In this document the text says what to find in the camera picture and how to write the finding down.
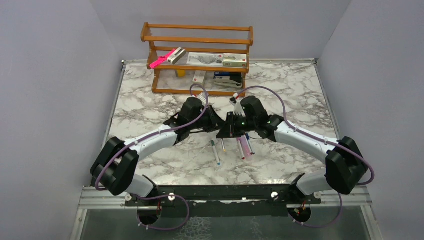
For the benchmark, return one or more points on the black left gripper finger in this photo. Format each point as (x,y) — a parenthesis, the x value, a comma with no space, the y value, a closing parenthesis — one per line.
(214,117)
(217,126)

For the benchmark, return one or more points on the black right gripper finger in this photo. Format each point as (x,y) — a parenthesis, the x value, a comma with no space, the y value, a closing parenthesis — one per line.
(229,122)
(224,133)

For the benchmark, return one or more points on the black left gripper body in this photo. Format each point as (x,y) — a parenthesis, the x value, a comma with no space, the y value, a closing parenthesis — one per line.
(205,122)

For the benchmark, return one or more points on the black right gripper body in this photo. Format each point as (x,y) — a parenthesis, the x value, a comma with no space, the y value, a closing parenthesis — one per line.
(240,125)

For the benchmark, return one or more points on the teal cap white marker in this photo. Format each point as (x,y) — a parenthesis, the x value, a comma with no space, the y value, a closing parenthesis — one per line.
(215,152)

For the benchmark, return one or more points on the green cap white marker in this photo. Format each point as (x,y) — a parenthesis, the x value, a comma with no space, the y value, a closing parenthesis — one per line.
(223,145)

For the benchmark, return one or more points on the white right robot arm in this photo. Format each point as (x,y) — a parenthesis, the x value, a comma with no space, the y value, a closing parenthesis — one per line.
(342,158)

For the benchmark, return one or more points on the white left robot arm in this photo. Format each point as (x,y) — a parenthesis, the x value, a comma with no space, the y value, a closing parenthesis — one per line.
(115,167)

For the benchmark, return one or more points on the pink highlighter pen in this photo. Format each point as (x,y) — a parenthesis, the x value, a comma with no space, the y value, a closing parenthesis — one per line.
(246,149)

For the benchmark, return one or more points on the blue cap white marker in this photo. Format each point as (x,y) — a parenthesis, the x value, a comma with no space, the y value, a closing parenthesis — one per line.
(252,152)

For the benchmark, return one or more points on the pink cap white marker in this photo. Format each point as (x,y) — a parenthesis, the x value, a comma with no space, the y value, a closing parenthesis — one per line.
(240,148)

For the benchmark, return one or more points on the black grey stapler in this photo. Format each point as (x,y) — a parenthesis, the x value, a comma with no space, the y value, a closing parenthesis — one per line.
(228,79)

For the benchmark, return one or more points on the small white red box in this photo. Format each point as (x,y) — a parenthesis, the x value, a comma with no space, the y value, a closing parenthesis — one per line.
(199,77)

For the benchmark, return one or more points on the green white staples box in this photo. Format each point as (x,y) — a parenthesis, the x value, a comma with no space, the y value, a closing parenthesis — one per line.
(235,60)

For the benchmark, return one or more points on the yellow small block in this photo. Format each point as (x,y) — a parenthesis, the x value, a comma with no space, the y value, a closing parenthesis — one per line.
(180,73)

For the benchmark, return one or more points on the wooden two-tier shelf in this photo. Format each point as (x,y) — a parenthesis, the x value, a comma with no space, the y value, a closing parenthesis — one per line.
(162,38)

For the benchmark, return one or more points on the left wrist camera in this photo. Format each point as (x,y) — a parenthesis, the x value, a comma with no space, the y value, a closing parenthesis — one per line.
(202,97)

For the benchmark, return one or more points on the black front mounting rail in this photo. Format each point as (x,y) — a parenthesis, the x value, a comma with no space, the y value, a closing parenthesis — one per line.
(178,201)

